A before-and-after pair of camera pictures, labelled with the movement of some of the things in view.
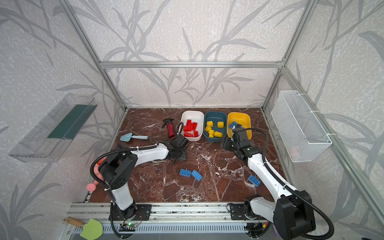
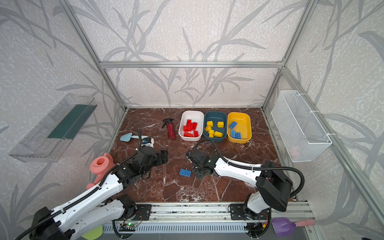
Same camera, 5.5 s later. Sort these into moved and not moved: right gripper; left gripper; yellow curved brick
Moved: right gripper; left gripper
Not moved: yellow curved brick
